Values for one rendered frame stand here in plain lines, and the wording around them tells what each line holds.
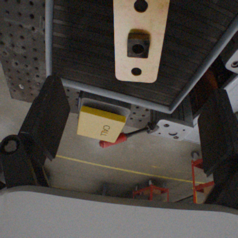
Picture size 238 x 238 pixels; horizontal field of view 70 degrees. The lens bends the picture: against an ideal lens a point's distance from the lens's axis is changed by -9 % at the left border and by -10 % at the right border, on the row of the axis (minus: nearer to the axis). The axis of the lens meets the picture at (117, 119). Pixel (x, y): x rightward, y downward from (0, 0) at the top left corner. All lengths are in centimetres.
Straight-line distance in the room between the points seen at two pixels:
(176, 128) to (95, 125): 22
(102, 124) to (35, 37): 60
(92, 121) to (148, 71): 11
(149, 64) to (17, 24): 68
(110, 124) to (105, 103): 3
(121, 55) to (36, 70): 76
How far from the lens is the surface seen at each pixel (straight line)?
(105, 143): 36
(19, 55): 89
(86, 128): 26
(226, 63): 25
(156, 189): 398
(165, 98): 20
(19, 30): 81
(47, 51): 18
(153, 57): 16
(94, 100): 25
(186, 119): 44
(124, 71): 17
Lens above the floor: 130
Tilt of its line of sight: 35 degrees down
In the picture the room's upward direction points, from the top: 172 degrees counter-clockwise
